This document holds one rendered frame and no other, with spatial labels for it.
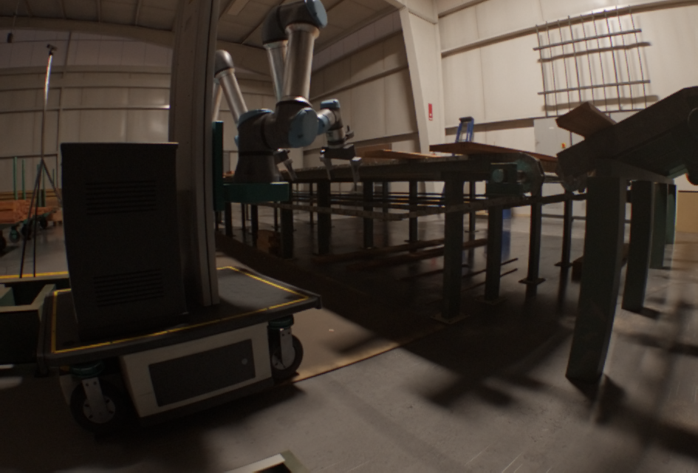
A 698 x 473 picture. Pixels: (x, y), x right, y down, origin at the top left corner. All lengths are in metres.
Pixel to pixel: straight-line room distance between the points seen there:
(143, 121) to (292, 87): 13.10
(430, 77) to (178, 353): 9.16
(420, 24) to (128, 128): 10.39
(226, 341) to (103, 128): 13.21
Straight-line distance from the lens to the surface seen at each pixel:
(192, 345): 1.07
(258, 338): 1.17
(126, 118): 14.15
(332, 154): 1.44
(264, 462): 0.98
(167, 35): 14.98
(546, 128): 7.50
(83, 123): 14.19
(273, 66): 1.33
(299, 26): 1.22
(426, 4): 10.52
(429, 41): 10.03
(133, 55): 14.76
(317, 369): 1.46
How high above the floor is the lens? 0.72
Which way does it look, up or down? 4 degrees down
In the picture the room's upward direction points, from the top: 1 degrees counter-clockwise
